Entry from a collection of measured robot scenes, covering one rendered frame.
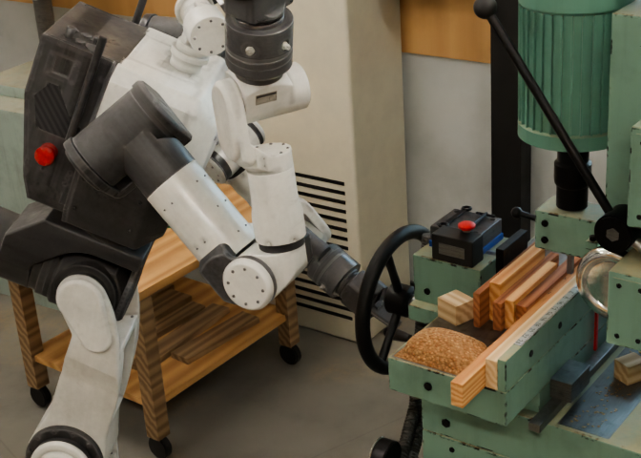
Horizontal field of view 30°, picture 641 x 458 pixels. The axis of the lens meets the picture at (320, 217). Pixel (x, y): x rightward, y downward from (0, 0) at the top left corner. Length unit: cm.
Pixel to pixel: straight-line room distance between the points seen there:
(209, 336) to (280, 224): 183
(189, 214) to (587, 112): 62
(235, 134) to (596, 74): 57
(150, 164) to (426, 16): 194
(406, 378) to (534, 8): 60
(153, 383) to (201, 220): 152
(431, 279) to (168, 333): 156
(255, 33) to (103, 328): 73
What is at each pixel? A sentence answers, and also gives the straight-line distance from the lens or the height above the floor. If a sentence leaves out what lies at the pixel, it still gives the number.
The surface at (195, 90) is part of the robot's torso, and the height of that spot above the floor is 132.
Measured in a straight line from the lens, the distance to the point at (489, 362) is 180.
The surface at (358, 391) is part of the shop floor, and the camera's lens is 350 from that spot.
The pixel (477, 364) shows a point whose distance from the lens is 181.
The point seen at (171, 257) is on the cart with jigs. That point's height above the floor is 53.
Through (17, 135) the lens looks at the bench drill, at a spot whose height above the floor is 63.
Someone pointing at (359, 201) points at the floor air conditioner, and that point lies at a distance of 351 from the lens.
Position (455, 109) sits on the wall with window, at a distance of 357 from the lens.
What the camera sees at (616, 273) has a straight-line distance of 177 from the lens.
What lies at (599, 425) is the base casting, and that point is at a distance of 193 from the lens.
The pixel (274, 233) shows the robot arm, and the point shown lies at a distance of 164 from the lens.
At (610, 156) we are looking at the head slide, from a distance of 186.
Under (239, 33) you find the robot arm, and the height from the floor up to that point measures 149.
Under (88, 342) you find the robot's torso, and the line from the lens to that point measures 208.
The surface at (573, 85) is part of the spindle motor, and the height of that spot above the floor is 131.
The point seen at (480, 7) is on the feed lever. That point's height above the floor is 143.
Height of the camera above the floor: 188
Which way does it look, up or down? 24 degrees down
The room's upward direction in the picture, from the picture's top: 4 degrees counter-clockwise
